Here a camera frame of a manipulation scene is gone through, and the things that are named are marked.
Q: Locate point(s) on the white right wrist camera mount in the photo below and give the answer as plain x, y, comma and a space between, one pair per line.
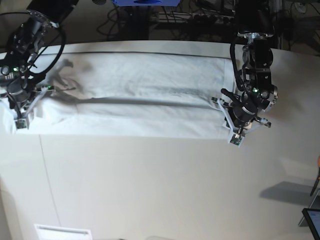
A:
27, 115

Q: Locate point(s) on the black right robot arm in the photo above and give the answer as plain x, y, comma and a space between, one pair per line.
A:
23, 49

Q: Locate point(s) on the white T-shirt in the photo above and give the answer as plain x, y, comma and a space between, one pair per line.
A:
131, 94

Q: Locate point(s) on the white paper sheet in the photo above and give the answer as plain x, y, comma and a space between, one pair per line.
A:
46, 232

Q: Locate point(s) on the blue box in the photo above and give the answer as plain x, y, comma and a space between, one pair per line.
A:
131, 3

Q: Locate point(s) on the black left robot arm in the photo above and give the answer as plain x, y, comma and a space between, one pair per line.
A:
253, 22

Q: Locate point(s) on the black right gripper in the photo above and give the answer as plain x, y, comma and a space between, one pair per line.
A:
18, 93

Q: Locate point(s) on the tablet screen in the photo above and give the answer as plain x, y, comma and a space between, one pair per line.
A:
312, 217

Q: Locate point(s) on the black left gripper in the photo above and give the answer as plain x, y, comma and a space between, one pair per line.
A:
241, 111

